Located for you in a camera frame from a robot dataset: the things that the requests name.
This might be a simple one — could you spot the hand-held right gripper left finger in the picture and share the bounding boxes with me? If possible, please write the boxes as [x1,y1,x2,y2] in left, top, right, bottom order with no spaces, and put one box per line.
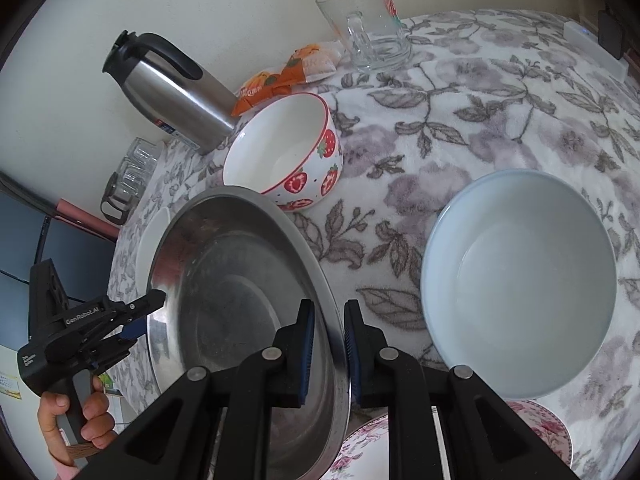
[75,299,317,480]

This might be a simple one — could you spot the strawberry print bowl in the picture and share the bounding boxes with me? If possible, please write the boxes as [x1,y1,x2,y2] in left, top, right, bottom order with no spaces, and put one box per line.
[222,92,345,212]

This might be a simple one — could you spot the dark blue refrigerator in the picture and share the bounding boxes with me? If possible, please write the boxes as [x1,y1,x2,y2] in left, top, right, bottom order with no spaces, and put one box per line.
[0,187,119,361]

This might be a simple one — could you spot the stainless steel thermos jug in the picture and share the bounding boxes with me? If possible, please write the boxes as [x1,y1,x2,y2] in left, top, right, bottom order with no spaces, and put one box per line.
[102,31,239,156]

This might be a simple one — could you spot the black power adapter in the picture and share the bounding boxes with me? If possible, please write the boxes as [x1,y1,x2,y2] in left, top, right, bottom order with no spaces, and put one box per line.
[597,10,626,59]

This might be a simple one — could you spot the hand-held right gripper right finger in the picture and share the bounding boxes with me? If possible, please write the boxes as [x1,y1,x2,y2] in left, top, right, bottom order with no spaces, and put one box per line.
[344,299,582,480]

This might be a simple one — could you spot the pink folded board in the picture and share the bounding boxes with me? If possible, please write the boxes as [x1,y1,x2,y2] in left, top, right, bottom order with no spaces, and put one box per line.
[55,198,121,239]

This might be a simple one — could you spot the pink floral plate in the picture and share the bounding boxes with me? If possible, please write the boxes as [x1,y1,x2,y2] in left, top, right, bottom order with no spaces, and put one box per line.
[325,399,574,480]

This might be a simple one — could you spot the clear glass mug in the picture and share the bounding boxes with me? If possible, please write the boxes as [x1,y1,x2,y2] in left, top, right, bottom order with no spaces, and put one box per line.
[315,0,412,74]

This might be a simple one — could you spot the upturned glass cups set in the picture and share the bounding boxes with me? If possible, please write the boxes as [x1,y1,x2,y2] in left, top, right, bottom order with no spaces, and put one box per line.
[99,137,162,224]

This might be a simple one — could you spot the person's left hand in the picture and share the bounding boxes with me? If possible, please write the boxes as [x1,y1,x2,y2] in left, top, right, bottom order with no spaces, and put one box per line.
[37,375,119,467]

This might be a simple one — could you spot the pale blue bowl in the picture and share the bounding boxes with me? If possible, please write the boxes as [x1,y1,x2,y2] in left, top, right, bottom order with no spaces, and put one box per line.
[420,169,619,404]

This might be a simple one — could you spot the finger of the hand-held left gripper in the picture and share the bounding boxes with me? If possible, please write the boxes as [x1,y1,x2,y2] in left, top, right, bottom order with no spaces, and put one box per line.
[90,324,147,367]
[116,289,167,330]

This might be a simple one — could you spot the stainless steel basin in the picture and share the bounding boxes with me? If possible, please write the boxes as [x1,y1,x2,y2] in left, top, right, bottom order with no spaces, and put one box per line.
[146,186,352,480]

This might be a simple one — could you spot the orange snack packets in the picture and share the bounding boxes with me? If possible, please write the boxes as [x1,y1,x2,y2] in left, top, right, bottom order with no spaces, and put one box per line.
[230,42,342,117]

